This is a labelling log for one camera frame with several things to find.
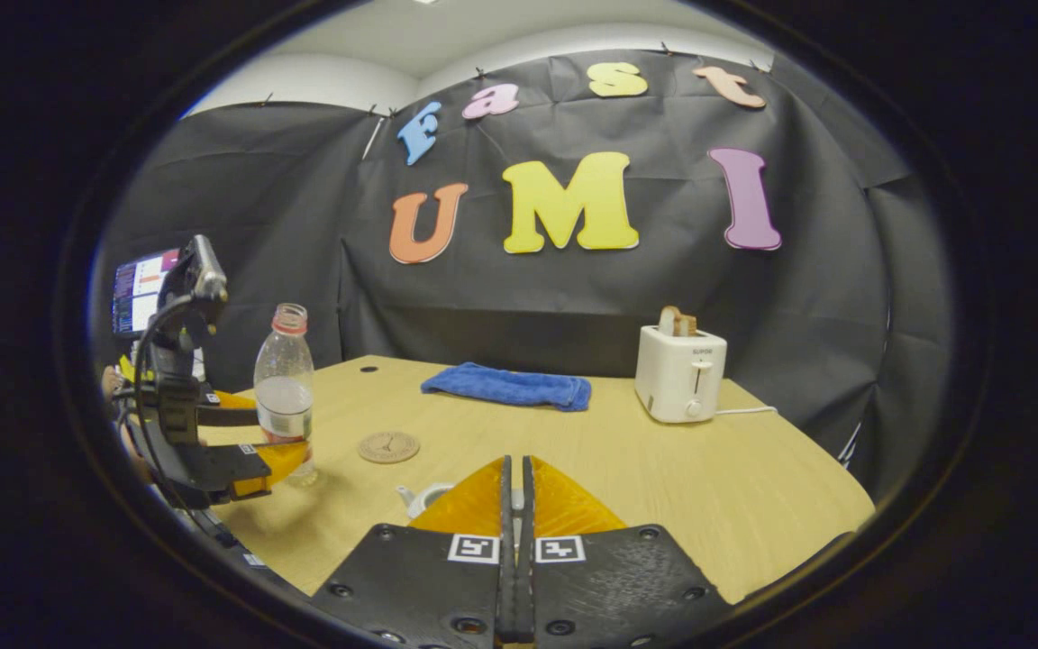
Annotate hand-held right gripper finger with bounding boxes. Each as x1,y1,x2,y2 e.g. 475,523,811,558
522,455,736,649
310,455,517,649

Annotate clear plastic water bottle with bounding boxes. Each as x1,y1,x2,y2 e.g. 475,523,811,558
253,303,317,488

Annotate white ceramic teacup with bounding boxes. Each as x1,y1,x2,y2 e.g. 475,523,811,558
395,482,455,520

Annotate round cork coaster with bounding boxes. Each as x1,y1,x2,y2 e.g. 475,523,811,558
358,431,421,465

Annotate computer monitor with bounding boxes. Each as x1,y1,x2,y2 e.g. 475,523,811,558
112,249,181,340

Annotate blue towel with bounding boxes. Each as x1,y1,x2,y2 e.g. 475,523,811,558
420,362,593,413

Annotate white toaster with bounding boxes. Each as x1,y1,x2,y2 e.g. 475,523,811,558
634,324,728,425

